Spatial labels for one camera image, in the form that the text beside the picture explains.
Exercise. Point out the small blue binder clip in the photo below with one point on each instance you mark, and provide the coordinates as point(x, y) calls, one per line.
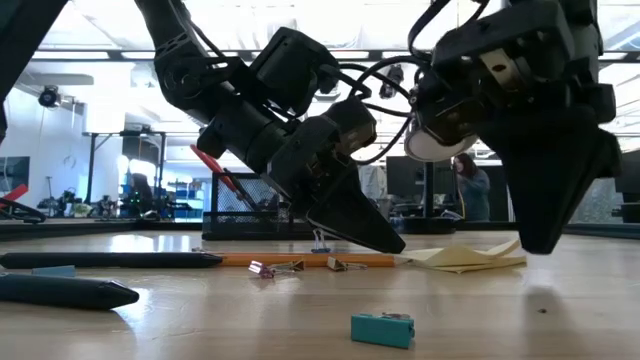
point(320, 247)

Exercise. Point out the black computer monitor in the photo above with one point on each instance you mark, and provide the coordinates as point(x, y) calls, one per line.
point(400, 175)

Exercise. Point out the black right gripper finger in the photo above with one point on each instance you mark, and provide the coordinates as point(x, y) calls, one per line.
point(611, 160)
point(545, 190)

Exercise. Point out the long black marker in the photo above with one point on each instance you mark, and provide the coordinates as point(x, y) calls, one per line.
point(100, 260)

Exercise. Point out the black curved stand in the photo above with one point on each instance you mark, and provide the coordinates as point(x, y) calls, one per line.
point(25, 212)

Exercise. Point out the red angled bar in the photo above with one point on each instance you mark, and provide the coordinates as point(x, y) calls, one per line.
point(15, 194)

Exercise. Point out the blue storage shelf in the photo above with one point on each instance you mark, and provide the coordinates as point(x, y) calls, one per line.
point(187, 205)

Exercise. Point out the black desk lamp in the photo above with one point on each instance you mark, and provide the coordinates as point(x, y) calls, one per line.
point(435, 147)

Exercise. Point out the person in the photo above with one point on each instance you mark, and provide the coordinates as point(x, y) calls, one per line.
point(472, 195)

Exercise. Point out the black metal frame rack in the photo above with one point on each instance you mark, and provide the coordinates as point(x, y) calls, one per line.
point(92, 170)

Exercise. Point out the black ceiling spotlight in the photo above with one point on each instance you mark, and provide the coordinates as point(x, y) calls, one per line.
point(49, 96)
point(392, 80)

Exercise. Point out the thin black pen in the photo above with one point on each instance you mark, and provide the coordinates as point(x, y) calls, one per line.
point(240, 187)

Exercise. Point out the teal binder clip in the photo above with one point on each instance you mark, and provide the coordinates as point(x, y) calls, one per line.
point(380, 332)

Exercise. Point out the black mesh desk organizer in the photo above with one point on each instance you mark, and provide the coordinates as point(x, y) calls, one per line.
point(240, 225)

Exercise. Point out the dark wall screen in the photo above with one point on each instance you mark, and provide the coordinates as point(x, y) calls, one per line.
point(12, 172)

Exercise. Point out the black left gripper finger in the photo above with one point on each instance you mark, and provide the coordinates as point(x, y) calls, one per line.
point(340, 222)
point(360, 200)

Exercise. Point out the black screen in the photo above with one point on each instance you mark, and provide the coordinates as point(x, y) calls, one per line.
point(630, 185)

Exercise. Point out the yellow sticky notes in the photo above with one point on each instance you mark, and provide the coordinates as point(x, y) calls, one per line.
point(460, 260)

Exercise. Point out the black table border rail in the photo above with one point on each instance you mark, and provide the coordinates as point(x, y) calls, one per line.
point(75, 230)

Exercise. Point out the thick black marker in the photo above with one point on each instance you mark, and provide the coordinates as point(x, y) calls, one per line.
point(60, 291)

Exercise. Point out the orange wooden pencil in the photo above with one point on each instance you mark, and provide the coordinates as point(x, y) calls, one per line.
point(350, 260)

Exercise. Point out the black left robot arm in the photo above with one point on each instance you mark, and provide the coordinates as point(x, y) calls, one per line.
point(200, 75)

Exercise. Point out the silver binder clip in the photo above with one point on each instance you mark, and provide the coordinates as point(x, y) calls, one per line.
point(336, 263)

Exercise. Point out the pink binder clip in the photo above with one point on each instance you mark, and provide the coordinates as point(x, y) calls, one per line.
point(261, 270)

